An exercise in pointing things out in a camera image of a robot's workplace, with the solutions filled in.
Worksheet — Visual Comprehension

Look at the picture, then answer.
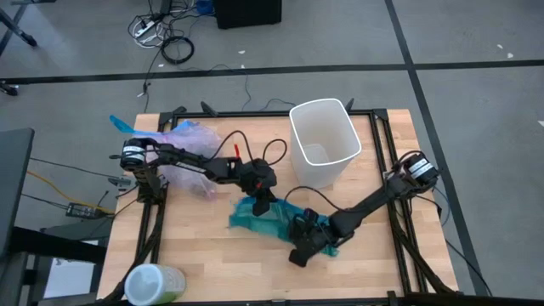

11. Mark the white power strip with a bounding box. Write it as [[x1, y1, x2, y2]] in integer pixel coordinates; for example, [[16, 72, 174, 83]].
[[133, 19, 159, 40]]

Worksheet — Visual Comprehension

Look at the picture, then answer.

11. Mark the black box on floor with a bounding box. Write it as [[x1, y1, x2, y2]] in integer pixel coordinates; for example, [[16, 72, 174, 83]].
[[213, 0, 283, 31]]

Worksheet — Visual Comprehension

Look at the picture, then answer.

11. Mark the teal trash bag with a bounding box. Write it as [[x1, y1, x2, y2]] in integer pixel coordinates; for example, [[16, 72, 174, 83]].
[[228, 196, 342, 258]]

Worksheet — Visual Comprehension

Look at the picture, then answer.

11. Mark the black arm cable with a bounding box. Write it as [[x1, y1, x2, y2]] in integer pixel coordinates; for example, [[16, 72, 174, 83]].
[[211, 129, 289, 167], [282, 184, 343, 216]]

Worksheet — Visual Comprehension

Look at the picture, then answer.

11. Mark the black aluminium table frame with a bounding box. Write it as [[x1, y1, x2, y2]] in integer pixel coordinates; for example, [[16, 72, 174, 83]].
[[96, 105, 462, 306]]

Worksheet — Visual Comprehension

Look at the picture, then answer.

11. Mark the white cylindrical wipes canister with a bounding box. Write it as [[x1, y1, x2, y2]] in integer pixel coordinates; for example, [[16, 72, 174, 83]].
[[123, 263, 187, 306]]

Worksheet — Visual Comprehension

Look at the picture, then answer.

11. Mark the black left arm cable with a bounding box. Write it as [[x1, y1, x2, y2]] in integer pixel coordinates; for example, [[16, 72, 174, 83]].
[[211, 129, 289, 167]]

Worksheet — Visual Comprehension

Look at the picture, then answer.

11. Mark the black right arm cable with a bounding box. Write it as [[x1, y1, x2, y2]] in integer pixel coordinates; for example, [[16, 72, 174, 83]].
[[282, 184, 343, 216]]

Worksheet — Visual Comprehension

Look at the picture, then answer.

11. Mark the black chair leg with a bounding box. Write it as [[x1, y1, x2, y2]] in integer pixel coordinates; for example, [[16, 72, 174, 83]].
[[0, 7, 38, 48]]

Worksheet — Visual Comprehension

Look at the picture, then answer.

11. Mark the yellow cable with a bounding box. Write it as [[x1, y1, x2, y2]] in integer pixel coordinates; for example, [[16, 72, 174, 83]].
[[26, 169, 116, 214]]

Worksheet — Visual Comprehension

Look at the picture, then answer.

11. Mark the white plastic trash bin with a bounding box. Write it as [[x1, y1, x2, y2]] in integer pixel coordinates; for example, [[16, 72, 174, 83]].
[[288, 98, 364, 190]]

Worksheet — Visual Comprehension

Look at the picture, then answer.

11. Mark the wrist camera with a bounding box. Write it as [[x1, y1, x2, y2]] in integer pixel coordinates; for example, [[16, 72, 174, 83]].
[[252, 196, 272, 218], [288, 247, 313, 269]]

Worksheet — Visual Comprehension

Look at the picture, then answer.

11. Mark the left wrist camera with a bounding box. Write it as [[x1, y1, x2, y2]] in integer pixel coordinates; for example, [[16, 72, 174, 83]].
[[252, 196, 272, 218]]

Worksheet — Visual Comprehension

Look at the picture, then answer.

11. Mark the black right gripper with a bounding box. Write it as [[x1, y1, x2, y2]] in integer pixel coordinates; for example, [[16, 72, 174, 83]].
[[287, 209, 342, 257]]

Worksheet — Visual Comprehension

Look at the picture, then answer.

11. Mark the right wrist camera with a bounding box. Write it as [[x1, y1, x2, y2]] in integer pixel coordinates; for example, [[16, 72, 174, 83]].
[[288, 247, 313, 269]]

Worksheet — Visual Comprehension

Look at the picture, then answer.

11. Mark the white board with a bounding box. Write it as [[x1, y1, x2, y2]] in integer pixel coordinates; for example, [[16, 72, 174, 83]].
[[42, 256, 102, 299]]

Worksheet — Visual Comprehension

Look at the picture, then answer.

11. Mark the black spring clamp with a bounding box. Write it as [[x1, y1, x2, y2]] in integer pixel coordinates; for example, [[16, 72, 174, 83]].
[[200, 100, 219, 118]]

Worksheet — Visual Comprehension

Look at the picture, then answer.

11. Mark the coiled black cable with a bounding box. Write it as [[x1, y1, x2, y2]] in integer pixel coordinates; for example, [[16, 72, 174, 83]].
[[160, 35, 196, 66]]

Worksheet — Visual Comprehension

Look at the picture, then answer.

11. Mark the black caster foot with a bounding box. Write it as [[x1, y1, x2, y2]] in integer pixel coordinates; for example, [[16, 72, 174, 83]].
[[0, 80, 20, 97]]

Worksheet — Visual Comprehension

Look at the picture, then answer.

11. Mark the pink bag with blue drawstring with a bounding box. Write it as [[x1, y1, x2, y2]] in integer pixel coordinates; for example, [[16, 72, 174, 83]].
[[109, 114, 225, 201]]

